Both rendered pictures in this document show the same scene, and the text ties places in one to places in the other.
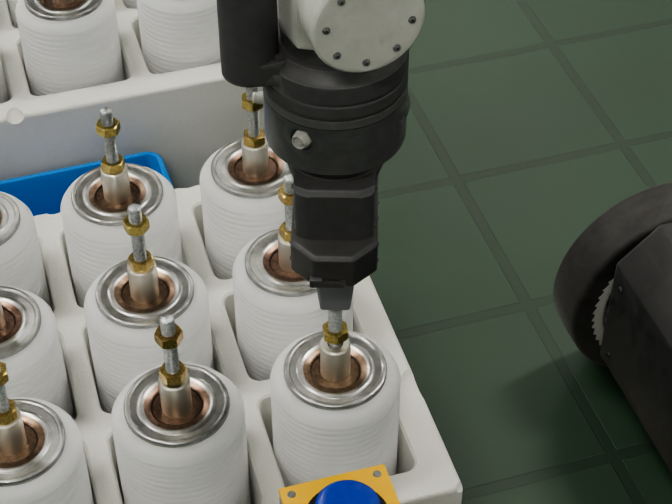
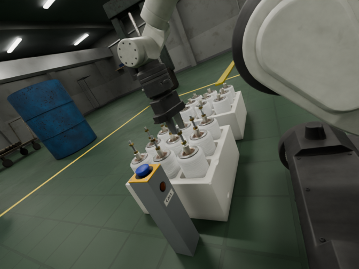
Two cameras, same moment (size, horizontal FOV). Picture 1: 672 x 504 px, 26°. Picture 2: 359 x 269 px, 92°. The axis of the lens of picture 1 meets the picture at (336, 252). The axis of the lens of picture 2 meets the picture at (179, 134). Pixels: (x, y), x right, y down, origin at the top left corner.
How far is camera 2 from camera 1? 0.76 m
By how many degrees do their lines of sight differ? 47
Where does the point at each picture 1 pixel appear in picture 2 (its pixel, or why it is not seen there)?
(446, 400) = (254, 176)
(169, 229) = (189, 132)
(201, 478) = not seen: hidden behind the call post
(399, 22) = (133, 51)
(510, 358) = (274, 169)
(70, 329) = not seen: hidden behind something
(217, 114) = (224, 121)
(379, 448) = (195, 170)
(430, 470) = (206, 178)
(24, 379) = (153, 151)
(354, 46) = (127, 60)
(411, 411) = (211, 166)
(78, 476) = not seen: hidden behind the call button
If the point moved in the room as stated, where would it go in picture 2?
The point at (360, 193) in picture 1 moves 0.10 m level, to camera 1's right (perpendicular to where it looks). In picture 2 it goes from (156, 101) to (181, 95)
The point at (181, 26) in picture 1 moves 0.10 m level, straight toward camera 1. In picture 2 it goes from (217, 106) to (210, 113)
